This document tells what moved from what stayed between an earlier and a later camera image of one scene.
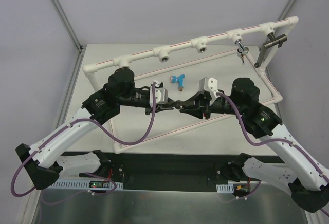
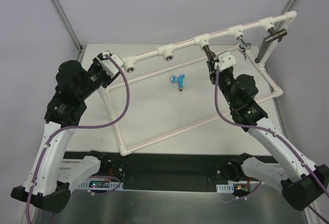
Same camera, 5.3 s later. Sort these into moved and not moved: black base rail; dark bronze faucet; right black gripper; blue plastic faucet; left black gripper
Moved: right black gripper; left black gripper; dark bronze faucet
Not moved: black base rail; blue plastic faucet
